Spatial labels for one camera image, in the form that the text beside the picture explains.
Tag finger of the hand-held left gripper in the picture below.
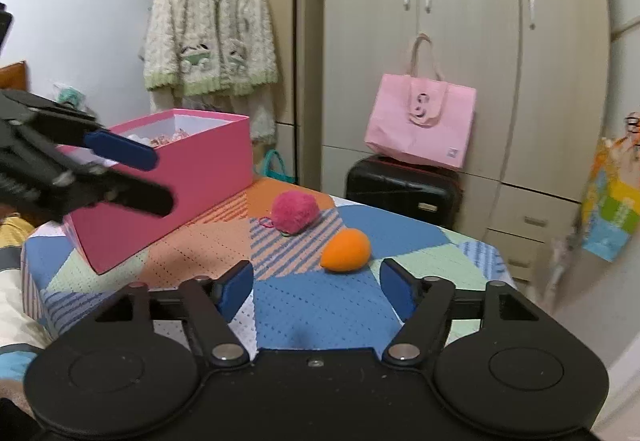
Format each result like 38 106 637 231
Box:
94 168 176 218
84 130 160 171

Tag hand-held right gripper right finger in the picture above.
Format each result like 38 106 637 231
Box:
380 258 586 368

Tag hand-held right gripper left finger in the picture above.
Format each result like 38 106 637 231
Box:
55 260 254 368

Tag pink cardboard box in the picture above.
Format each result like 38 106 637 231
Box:
56 108 253 275

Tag orange makeup sponge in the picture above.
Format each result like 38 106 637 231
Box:
320 227 372 273

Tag pink pom-pom hair tie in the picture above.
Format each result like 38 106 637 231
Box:
258 191 321 237

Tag yellow cloth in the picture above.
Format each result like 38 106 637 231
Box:
0 215 36 242

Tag patchwork blanket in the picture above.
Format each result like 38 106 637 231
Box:
21 174 516 357

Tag wooden headboard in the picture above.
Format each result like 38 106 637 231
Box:
0 61 30 92

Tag black suitcase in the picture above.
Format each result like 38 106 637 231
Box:
346 155 461 229

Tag cream fluffy garment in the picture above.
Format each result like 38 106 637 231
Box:
150 84 278 145

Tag cream green fluffy cardigan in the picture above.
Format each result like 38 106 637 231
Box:
142 0 280 97

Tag pink tote bag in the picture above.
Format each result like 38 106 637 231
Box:
364 34 477 170

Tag cream and blue quilt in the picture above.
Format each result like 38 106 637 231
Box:
0 241 56 402

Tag white hanging plastic bag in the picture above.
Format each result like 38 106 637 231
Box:
545 231 581 312

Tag colourful gift bag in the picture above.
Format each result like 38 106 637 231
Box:
580 111 640 263

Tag grey wood-grain wardrobe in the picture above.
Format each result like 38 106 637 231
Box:
320 0 613 282

